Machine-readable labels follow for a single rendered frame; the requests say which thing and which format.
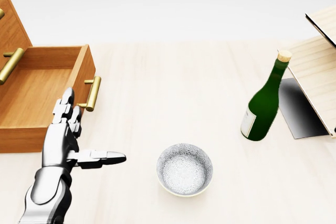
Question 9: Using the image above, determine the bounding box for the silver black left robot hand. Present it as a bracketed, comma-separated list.
[41, 87, 127, 169]

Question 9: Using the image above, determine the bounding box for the open wooden drawer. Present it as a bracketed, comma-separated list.
[0, 45, 97, 154]

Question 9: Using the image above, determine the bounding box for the wooden cabinet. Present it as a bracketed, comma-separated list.
[0, 0, 33, 88]

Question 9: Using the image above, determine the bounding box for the patterned grey white bowl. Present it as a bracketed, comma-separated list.
[156, 143, 214, 197]

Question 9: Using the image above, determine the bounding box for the green glass bottle with cork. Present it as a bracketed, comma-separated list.
[239, 50, 293, 142]

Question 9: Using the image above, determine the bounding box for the pale wooden slanted stand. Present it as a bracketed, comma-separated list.
[277, 5, 336, 140]

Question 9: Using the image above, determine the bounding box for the brass handle of open drawer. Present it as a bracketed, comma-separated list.
[76, 76, 102, 112]

